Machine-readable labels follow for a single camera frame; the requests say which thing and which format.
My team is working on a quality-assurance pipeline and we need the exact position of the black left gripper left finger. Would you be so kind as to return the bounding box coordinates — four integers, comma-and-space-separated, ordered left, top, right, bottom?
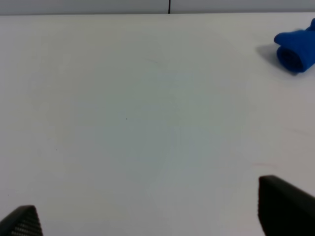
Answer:
0, 205, 43, 236

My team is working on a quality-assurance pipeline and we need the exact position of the blue rolled cloth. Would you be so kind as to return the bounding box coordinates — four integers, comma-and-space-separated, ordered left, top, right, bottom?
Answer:
274, 20, 315, 73

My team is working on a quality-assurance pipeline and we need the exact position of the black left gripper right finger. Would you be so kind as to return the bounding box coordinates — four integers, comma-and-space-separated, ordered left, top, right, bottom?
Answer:
258, 176, 315, 236

